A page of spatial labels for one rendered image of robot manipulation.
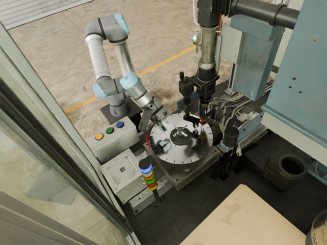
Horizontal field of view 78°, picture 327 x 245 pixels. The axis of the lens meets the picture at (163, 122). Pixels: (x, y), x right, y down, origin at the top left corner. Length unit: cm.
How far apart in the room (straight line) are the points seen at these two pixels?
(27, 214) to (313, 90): 60
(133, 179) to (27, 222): 85
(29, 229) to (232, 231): 97
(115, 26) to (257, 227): 122
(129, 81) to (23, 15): 584
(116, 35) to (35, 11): 545
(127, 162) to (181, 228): 41
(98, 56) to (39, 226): 97
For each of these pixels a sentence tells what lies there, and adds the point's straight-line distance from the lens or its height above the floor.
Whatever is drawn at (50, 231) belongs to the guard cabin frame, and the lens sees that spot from 23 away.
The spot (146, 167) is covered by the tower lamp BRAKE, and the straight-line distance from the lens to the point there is 74.
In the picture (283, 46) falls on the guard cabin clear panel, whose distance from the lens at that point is 194.
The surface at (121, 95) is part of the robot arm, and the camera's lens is 142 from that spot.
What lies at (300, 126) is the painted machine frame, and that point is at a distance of 67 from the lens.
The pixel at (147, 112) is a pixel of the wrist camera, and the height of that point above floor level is 114.
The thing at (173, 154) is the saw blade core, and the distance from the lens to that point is 100.
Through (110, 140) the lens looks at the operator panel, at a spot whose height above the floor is 90.
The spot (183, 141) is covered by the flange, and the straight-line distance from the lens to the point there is 103.
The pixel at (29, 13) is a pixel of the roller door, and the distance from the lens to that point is 662.
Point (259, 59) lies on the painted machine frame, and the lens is 78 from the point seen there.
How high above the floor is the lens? 180
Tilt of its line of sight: 49 degrees down
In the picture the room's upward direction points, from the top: 10 degrees counter-clockwise
